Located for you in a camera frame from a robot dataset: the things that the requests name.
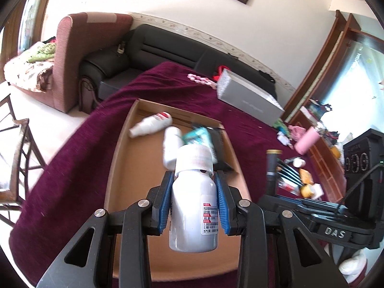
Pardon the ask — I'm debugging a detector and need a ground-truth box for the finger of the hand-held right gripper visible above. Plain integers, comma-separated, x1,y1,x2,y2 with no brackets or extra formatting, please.
258,194,346,214

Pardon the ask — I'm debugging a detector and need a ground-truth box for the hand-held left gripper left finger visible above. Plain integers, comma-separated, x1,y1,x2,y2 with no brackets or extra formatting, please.
36,170,176,288

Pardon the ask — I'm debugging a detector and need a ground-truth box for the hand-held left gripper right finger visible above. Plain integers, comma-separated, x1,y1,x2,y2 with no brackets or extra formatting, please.
213,170,350,288

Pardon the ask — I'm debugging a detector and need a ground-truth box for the small white medicine bottle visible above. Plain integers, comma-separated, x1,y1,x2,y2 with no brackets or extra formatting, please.
168,145,219,253

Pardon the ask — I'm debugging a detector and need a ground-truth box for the shallow cardboard box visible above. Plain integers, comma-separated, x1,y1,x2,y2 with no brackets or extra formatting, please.
103,98,253,283

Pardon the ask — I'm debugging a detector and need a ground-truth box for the black foil packet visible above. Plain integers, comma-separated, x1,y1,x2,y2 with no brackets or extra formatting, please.
206,125,236,172

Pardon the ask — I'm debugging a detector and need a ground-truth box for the white squeeze bottle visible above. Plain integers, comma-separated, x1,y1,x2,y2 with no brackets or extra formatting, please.
162,126,184,170

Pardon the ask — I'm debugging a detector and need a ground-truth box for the black marker olive cap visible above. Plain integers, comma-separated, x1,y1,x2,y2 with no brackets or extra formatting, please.
266,149,283,198

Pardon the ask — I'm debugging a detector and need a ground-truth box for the teal tissue pack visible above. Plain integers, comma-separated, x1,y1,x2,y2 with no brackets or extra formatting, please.
182,126,211,145

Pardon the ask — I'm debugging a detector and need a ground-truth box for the white spray bottle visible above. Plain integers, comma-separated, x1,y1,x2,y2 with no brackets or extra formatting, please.
129,112,173,139

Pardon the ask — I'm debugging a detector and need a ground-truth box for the yellow snack packet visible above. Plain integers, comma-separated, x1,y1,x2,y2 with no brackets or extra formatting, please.
299,168,314,185

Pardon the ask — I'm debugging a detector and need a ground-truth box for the pink thermos bottle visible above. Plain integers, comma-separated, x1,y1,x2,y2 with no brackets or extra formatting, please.
294,126,320,154

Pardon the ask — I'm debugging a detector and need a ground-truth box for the colourful printed carton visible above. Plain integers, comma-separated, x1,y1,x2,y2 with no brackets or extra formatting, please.
305,100,332,118

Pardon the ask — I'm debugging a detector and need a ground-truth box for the pink patterned cloth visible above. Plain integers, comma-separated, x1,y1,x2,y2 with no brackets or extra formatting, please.
288,124,307,140

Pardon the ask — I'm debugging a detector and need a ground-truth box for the white usb charger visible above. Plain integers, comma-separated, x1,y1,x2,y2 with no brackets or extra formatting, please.
277,132,294,148

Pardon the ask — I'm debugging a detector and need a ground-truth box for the green towel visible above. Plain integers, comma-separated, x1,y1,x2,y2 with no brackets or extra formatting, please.
274,118,290,134

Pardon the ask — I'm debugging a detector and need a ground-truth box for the burgundy tablecloth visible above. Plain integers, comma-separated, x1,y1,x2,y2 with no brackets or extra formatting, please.
9,61,345,288

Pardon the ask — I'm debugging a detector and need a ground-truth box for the grey cardboard shoe box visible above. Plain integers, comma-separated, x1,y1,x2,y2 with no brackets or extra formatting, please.
216,68,286,127

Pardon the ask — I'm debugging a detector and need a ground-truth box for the pink braided cloth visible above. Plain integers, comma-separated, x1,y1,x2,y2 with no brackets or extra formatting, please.
187,73,220,90

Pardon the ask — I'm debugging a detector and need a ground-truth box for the red cloth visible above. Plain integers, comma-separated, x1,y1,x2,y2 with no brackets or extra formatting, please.
213,65,232,82

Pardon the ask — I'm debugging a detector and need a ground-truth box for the black leather sofa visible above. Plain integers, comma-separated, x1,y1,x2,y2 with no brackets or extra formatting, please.
79,24,277,103

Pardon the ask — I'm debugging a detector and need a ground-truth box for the wooden chair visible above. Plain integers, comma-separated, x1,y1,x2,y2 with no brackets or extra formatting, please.
0,92,46,229

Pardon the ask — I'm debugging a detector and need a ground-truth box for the maroon armchair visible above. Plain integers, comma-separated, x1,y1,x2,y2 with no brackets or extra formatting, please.
53,12,134,114

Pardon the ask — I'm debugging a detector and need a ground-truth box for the floral blanket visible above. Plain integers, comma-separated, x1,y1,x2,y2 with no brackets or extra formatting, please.
3,40,58,92

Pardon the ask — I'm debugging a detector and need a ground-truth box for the green patterned cloth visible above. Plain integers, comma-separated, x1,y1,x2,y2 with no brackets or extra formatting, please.
28,43,56,64

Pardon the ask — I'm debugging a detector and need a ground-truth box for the wooden framed door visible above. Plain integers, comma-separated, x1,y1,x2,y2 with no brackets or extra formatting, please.
17,0,51,52

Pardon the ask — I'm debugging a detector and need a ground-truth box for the black braided cable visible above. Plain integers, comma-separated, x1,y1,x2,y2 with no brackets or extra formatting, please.
341,162,384,205

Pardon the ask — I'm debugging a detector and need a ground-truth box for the brown wooden door frame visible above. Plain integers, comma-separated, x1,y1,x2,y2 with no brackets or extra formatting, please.
283,10,363,124

